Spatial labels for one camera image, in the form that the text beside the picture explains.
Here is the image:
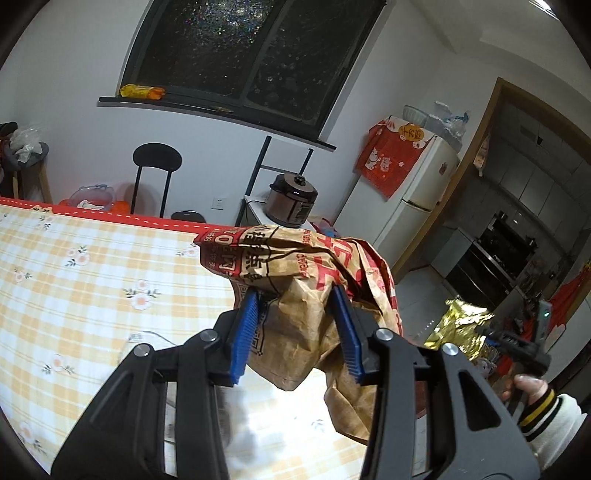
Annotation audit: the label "dark wooden stool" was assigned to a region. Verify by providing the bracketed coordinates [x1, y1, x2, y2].
[0, 121, 49, 205]

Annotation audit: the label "grey kitchen cabinets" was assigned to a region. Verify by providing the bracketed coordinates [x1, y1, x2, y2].
[498, 100, 591, 219]

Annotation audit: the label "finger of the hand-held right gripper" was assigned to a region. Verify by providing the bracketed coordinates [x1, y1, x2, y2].
[481, 326, 512, 347]

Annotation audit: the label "yellow snack packet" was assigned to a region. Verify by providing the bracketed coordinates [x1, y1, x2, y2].
[119, 83, 165, 100]

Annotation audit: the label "red printed cloth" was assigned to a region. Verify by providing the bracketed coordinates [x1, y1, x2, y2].
[354, 115, 437, 200]

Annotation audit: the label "gold foil bag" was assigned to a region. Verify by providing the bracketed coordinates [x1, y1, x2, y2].
[424, 298, 498, 361]

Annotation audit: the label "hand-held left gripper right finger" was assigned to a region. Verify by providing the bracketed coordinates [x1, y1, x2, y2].
[331, 284, 541, 480]

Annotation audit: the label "black window sill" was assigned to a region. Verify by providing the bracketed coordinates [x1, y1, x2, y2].
[98, 95, 337, 152]

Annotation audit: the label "black round-back chair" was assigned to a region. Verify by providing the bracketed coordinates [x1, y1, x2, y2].
[130, 142, 184, 219]

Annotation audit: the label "red hanging cloth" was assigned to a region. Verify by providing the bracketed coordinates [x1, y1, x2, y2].
[549, 260, 591, 354]

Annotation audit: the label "person's right forearm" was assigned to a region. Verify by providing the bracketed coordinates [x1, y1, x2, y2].
[516, 383, 590, 472]

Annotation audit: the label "brown pressure cooker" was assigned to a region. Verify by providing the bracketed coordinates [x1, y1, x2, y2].
[265, 173, 320, 228]

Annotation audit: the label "yellow plaid tablecloth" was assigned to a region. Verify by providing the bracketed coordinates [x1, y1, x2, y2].
[0, 203, 419, 464]

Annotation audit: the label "white-top small stand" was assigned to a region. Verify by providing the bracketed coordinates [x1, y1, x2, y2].
[243, 194, 315, 230]

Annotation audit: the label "black oven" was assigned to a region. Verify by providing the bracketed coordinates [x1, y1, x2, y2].
[444, 211, 539, 311]

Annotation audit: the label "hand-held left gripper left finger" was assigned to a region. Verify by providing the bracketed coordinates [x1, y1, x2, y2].
[51, 290, 260, 480]

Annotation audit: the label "white bowl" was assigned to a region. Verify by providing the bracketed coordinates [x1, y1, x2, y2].
[401, 104, 428, 127]

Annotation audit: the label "wooden door frame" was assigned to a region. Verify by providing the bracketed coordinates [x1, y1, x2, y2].
[392, 76, 591, 280]

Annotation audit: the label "brown paper bag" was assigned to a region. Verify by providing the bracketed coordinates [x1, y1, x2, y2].
[194, 225, 403, 445]

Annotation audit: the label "clear plastic bags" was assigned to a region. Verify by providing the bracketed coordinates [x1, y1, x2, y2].
[427, 100, 472, 149]

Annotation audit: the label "crumpled clear plastic bag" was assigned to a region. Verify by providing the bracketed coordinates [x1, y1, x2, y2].
[8, 128, 43, 163]

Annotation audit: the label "clear lidded food container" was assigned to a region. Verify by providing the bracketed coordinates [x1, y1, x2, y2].
[60, 185, 117, 214]

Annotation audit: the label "dark window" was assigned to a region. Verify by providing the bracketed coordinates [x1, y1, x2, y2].
[121, 0, 387, 145]

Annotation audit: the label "cream refrigerator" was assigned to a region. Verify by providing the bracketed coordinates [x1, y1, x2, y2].
[336, 133, 462, 278]

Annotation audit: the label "person's right hand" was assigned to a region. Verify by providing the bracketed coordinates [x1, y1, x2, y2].
[501, 374, 546, 404]

